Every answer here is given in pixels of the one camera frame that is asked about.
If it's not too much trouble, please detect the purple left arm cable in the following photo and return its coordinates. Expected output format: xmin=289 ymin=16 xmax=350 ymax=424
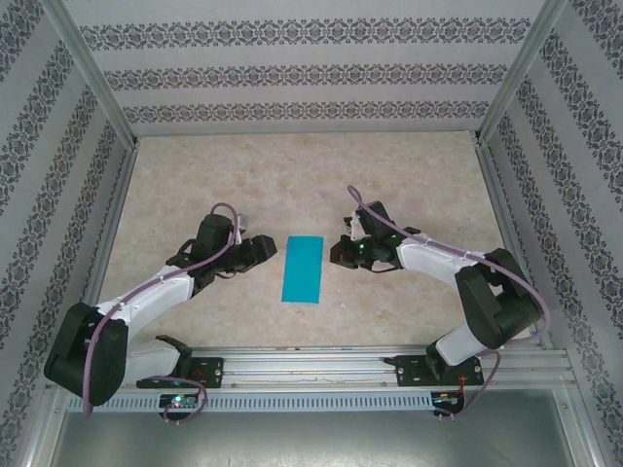
xmin=82 ymin=202 xmax=244 ymax=428

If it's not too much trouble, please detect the blue paper sheet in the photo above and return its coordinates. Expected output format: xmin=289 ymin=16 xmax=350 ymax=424
xmin=280 ymin=235 xmax=326 ymax=305

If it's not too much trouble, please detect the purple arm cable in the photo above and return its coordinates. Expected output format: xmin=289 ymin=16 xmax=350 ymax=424
xmin=346 ymin=184 xmax=553 ymax=422
xmin=82 ymin=202 xmax=244 ymax=428

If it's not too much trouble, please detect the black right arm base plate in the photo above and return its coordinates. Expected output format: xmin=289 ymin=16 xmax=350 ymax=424
xmin=394 ymin=353 xmax=487 ymax=388

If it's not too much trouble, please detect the aluminium table side rail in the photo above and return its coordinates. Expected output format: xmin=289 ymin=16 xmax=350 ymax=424
xmin=474 ymin=140 xmax=556 ymax=350
xmin=65 ymin=138 xmax=142 ymax=354

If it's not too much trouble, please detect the grey slotted cable duct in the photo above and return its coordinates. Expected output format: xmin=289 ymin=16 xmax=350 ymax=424
xmin=65 ymin=392 xmax=434 ymax=413

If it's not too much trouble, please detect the left controller board with LED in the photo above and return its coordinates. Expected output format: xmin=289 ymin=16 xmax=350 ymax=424
xmin=159 ymin=393 xmax=201 ymax=410

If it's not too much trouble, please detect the grey metal panel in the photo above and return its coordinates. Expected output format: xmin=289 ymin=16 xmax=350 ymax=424
xmin=46 ymin=408 xmax=598 ymax=467

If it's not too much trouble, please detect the aluminium mounting rail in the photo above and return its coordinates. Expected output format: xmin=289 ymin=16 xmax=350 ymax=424
xmin=46 ymin=345 xmax=573 ymax=390

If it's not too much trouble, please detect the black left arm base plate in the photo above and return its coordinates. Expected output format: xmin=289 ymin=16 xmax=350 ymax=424
xmin=135 ymin=357 xmax=226 ymax=390

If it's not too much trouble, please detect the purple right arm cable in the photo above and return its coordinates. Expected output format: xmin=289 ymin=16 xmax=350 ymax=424
xmin=346 ymin=184 xmax=553 ymax=422

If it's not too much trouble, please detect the aluminium frame post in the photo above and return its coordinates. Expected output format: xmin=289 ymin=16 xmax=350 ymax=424
xmin=471 ymin=0 xmax=570 ymax=147
xmin=38 ymin=0 xmax=140 ymax=150

